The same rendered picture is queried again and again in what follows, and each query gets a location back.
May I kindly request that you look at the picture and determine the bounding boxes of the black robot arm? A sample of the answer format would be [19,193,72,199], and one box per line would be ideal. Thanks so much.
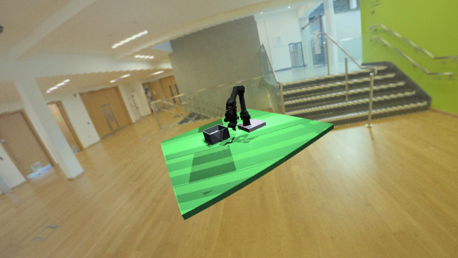
[224,85,251,126]

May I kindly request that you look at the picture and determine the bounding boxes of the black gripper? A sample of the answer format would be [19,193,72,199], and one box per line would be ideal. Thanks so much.
[228,114,239,130]

